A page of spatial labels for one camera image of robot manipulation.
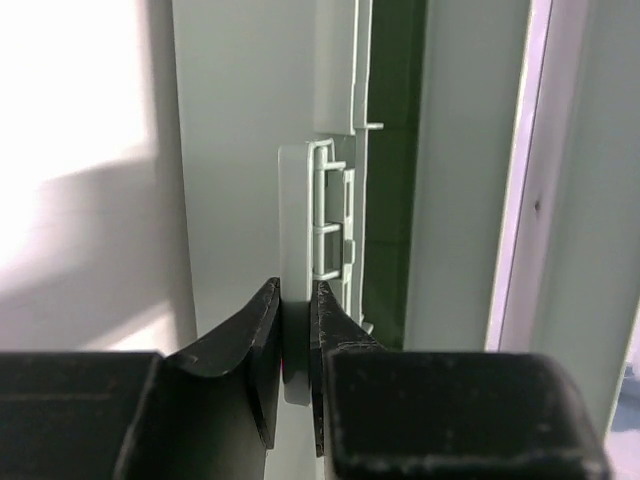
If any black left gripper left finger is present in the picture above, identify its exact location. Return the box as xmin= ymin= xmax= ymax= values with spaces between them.
xmin=114 ymin=277 xmax=281 ymax=479

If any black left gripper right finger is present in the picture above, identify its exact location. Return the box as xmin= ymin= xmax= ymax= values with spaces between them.
xmin=309 ymin=281 xmax=613 ymax=479

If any green toolbox with clear lid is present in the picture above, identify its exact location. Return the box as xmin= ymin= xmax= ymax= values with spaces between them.
xmin=173 ymin=1 xmax=531 ymax=405

